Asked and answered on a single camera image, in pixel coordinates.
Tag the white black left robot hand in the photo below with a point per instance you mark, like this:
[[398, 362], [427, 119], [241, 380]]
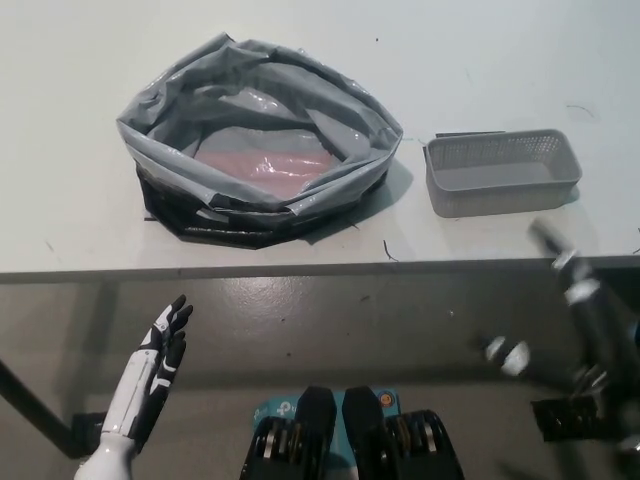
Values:
[[145, 370]]

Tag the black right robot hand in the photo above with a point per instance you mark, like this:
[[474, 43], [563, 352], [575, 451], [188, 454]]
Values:
[[582, 300]]

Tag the small grey rectangular mesh basket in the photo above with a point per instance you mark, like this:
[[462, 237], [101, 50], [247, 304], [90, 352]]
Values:
[[500, 177]]

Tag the grey black plastic bag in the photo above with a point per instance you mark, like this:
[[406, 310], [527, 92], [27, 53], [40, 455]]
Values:
[[165, 150]]

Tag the black slanted table leg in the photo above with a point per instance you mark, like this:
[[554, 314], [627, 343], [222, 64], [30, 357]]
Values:
[[35, 400]]

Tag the teal TP-Link box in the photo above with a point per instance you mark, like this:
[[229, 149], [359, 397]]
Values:
[[275, 407]]

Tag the pink flat package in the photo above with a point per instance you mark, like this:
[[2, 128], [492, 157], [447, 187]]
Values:
[[270, 167]]

